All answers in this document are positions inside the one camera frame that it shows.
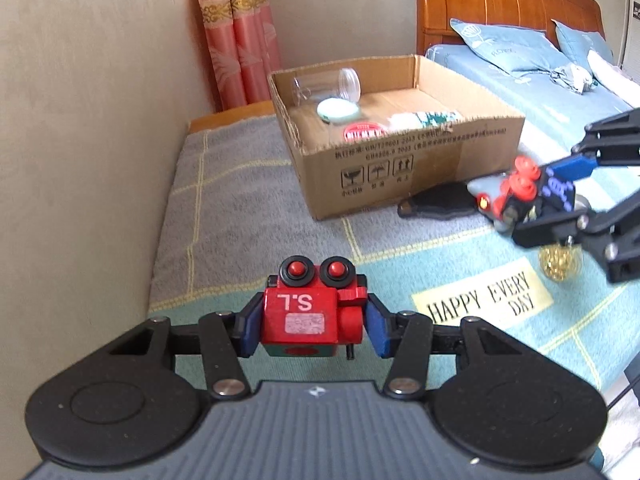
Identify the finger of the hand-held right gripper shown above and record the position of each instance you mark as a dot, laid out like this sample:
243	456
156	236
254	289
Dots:
550	230
575	167

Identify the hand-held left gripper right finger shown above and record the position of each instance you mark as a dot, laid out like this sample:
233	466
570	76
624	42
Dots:
377	330

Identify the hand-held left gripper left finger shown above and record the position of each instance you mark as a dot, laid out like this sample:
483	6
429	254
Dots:
250	330

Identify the red toy train block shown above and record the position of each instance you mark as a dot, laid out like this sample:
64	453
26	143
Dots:
300	310

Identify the white green packet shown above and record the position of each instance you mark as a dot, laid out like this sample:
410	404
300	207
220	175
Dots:
430	119

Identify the cardboard box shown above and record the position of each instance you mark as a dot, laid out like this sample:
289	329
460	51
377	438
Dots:
400	160

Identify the white round lid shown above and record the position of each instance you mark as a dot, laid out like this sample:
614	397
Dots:
337	110

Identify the clear plastic jar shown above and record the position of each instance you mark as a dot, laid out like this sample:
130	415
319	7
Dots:
325	87

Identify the blue floral bed sheet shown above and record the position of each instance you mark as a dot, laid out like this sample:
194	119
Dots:
550	125

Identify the grey crumpled cloth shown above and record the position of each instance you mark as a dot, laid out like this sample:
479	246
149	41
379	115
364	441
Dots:
575	77

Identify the white folded cloth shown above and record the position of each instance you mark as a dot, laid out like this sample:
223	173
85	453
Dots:
607	77

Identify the black flat object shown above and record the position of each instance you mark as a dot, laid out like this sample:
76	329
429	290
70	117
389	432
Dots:
440	200

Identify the blue flower print pillow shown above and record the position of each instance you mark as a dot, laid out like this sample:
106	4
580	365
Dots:
585	40
505	45

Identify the grey green checked blanket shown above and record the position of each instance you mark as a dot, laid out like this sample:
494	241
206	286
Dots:
250	200

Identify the white furniture panel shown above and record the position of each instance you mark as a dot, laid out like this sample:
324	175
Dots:
632	40

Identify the pink patterned curtain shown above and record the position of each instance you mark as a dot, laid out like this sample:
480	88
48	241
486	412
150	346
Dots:
240	35

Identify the wooden bed frame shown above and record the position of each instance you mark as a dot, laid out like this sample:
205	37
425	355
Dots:
225	117

